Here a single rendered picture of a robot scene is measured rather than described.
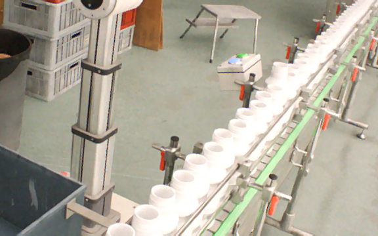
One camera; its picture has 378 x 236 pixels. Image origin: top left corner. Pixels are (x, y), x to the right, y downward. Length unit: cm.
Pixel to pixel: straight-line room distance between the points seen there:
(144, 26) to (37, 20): 143
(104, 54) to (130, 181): 124
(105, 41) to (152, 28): 287
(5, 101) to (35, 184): 147
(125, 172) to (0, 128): 71
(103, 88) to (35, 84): 184
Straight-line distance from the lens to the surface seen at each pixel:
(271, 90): 123
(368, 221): 309
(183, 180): 87
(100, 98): 181
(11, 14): 357
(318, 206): 305
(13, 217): 138
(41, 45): 348
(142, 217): 78
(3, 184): 135
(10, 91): 269
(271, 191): 101
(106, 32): 174
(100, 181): 199
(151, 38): 465
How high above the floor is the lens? 162
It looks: 27 degrees down
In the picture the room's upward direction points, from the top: 10 degrees clockwise
